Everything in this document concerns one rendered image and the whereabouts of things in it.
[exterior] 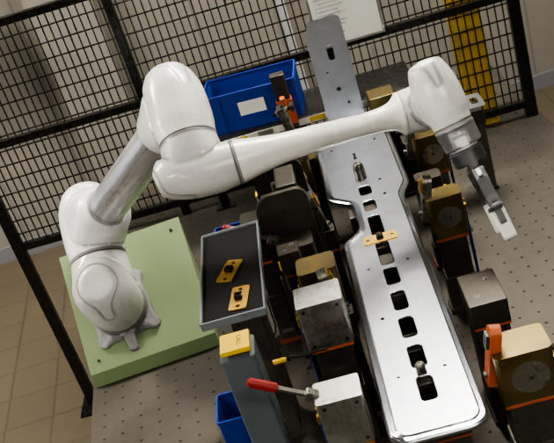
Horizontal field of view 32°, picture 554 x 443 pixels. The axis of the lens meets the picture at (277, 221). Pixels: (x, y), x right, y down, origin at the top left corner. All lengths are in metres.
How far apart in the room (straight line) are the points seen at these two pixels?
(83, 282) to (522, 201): 1.31
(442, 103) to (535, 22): 3.12
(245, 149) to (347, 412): 0.61
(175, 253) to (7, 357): 1.87
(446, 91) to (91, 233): 1.00
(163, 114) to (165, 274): 0.75
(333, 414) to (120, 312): 0.88
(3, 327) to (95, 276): 2.27
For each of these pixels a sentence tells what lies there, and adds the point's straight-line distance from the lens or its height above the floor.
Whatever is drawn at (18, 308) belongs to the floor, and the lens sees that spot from 4.87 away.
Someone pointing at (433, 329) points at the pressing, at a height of 1.00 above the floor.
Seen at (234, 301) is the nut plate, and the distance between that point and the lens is 2.02.
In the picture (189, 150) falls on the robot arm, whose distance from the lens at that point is 2.10.
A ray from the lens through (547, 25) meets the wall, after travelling 5.27.
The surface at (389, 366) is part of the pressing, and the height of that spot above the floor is 1.00.
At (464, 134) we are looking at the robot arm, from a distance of 2.16.
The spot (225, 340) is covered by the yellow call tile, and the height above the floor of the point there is 1.16.
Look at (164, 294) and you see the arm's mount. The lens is 2.77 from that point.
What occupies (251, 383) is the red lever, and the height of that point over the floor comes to 1.13.
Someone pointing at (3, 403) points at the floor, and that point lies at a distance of 4.26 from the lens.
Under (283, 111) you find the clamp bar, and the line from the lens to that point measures 2.70.
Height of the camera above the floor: 2.23
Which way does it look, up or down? 28 degrees down
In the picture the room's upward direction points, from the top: 18 degrees counter-clockwise
